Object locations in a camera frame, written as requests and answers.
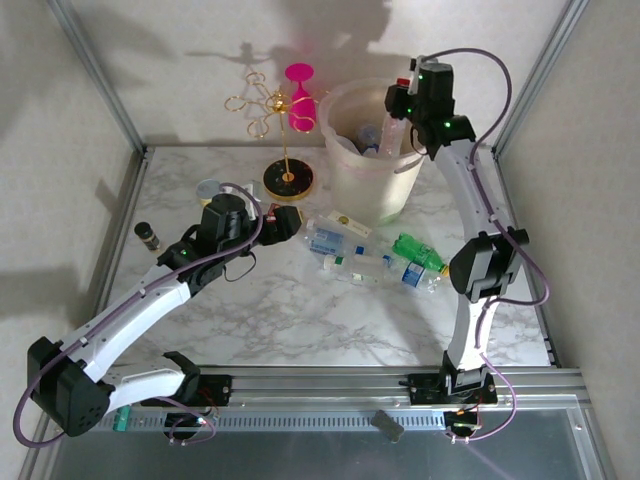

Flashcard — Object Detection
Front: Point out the translucent plastic bin liner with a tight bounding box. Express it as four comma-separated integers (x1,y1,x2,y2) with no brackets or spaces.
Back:
317,77,436,174

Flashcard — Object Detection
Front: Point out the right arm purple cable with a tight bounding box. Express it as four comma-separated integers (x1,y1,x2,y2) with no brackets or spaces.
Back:
419,47,554,361

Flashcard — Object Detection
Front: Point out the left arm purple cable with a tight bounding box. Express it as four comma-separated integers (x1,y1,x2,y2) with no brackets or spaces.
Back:
12,182,265,448

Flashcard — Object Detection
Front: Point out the aluminium frame post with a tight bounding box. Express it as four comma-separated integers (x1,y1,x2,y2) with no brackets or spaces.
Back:
490,0,591,156
47,0,151,156

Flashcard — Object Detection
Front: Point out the pink wine glass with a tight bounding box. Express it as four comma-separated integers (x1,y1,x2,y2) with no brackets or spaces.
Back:
284,62,319,134

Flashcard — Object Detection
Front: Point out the grey slotted cable duct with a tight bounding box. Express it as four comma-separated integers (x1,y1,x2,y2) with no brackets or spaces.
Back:
122,409,449,432

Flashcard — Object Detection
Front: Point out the white matcha label bottle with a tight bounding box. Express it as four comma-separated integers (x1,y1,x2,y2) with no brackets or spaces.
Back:
327,209,374,240

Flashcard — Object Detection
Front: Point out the green plastic bottle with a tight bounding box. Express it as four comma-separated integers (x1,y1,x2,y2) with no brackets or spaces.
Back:
391,231,450,277

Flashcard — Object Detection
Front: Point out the red label plastic bottle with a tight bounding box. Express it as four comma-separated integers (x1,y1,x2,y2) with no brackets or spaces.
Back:
382,76,412,157

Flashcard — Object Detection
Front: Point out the clear bottle green cap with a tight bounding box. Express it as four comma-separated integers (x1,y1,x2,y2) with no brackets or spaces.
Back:
321,251,399,289

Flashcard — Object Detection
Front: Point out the white plastic bin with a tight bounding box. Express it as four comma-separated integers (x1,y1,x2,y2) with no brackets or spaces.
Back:
317,77,440,226

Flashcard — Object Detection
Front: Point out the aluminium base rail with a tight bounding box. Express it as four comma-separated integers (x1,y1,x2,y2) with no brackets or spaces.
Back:
92,363,586,434

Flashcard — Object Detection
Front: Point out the aluminium table side rail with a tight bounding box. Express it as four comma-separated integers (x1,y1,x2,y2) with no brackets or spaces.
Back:
493,147,559,369
87,147,154,346

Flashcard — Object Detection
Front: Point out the grey metal tag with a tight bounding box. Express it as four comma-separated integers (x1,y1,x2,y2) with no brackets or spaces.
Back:
369,409,405,444

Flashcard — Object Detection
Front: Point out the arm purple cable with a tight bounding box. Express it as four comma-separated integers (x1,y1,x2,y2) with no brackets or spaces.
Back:
419,47,554,361
12,182,265,448

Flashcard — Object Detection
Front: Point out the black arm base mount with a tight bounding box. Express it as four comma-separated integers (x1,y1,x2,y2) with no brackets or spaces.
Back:
399,372,499,406
197,374,234,406

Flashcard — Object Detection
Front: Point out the gold wire glass rack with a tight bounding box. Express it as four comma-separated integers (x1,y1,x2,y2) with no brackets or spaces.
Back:
223,72,331,204

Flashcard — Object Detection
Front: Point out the small dark spice jar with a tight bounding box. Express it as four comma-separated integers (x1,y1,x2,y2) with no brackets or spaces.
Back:
133,221,162,253

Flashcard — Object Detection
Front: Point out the yellow tin can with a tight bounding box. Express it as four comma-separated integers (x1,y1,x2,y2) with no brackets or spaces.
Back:
195,178,222,209

